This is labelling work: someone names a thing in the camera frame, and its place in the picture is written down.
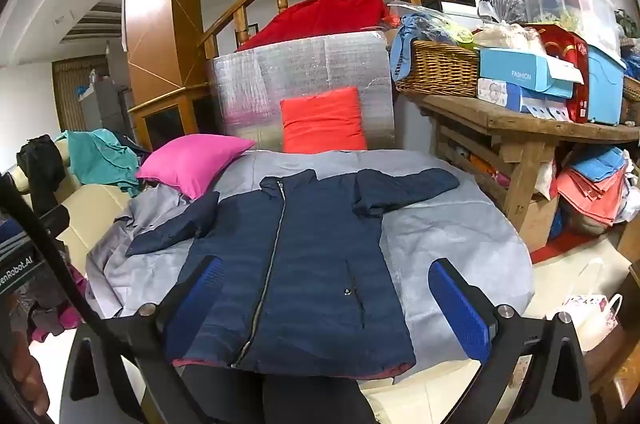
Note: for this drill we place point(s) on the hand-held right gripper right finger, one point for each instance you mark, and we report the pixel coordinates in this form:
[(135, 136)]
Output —
[(460, 310)]

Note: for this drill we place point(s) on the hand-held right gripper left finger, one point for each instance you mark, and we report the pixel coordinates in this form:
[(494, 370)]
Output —
[(204, 291)]

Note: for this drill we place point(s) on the navy blue zip jacket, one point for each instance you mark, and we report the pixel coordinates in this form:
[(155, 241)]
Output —
[(295, 264)]

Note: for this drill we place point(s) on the pile of mixed clothes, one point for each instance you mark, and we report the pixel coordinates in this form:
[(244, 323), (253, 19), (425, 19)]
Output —
[(50, 309)]

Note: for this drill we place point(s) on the person's left hand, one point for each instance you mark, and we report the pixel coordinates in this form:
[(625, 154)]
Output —
[(27, 379)]

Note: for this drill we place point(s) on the grey bed sheet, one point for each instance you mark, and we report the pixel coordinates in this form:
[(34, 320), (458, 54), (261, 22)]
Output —
[(450, 234)]

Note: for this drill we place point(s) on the beige chair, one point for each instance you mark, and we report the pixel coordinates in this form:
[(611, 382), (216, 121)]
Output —
[(95, 209)]

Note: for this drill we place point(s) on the black cloth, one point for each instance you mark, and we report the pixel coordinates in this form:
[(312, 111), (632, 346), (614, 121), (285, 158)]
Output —
[(40, 168)]

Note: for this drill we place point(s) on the cardboard box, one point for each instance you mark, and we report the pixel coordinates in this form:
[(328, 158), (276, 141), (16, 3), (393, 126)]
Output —
[(540, 224)]

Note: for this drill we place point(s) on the teal cloth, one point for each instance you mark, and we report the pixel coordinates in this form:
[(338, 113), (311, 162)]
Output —
[(100, 158)]

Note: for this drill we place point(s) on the pink pillow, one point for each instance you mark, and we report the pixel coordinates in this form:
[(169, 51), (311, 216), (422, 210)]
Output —
[(192, 163)]

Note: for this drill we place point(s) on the white patterned shopping bag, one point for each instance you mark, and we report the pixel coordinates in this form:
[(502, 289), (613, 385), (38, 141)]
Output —
[(592, 319)]

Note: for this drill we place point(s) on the stack of coral cloths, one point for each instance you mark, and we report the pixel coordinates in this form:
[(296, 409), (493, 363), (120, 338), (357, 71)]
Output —
[(590, 199)]

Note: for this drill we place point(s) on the grey metal cabinet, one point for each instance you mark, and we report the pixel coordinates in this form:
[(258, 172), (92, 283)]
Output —
[(107, 103)]

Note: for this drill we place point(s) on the wooden glass-door cabinet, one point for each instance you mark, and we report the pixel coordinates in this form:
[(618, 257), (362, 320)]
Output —
[(165, 121)]

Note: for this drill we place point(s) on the rough wooden table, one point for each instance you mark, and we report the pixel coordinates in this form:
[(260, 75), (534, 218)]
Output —
[(500, 118)]

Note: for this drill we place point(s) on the blue folded cloth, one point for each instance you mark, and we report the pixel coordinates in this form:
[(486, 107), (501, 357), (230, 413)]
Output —
[(600, 163)]

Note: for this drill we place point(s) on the orange-red pillow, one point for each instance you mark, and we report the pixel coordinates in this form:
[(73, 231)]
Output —
[(322, 121)]

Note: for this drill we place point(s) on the blue and white box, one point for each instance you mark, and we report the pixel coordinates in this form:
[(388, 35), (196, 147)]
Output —
[(545, 108)]

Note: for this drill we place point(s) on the white patterned box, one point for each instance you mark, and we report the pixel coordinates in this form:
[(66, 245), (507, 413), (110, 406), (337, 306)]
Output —
[(495, 93)]

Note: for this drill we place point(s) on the wicker basket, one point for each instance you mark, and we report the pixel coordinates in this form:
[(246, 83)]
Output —
[(437, 71)]

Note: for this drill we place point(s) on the silver foil wrapped bundle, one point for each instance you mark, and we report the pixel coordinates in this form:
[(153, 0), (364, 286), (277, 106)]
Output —
[(300, 68)]

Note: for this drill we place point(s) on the light blue shoe box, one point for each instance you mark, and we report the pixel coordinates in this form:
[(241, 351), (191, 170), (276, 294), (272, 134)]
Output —
[(520, 71)]

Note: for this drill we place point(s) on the blue plastic storage bin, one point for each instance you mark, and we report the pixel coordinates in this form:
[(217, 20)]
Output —
[(605, 88)]

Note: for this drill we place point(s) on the blue cloth in basket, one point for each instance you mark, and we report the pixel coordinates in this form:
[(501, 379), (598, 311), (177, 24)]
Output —
[(402, 48)]

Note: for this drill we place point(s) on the beige cloth bundle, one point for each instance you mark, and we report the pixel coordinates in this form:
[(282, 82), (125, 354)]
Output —
[(510, 37)]

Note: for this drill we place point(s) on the red gift box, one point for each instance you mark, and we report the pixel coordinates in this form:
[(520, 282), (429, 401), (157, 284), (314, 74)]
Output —
[(567, 53)]

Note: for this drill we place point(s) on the wooden pillar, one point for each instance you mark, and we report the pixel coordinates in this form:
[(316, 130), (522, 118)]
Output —
[(160, 3)]

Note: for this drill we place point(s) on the red cushion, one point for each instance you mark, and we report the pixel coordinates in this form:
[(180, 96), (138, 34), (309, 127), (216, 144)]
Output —
[(320, 16)]

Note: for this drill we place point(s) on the plastic bag with dark contents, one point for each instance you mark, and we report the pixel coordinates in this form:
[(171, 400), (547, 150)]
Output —
[(502, 6)]

